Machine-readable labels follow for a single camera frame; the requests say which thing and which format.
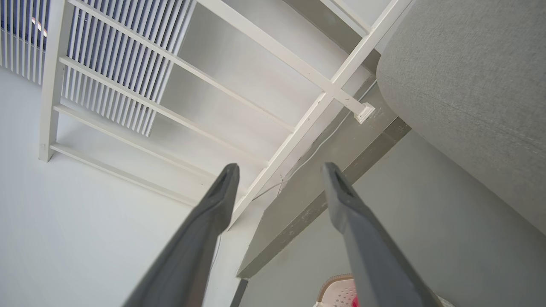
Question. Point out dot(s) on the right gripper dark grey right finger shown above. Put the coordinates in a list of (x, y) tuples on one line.
[(367, 247)]

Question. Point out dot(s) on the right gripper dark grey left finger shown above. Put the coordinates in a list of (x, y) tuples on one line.
[(200, 238)]

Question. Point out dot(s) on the white perforated laundry basket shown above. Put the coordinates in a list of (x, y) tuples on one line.
[(337, 294)]

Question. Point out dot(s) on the red garment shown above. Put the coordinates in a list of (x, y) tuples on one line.
[(355, 302)]

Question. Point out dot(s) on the grey raised floor step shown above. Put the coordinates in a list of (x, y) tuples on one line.
[(305, 192)]

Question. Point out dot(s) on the white wooden railing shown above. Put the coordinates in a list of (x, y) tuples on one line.
[(330, 88)]

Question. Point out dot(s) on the white slatted vent panel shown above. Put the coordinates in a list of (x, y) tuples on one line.
[(108, 83)]

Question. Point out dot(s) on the grey fabric sofa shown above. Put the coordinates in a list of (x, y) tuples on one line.
[(469, 85)]

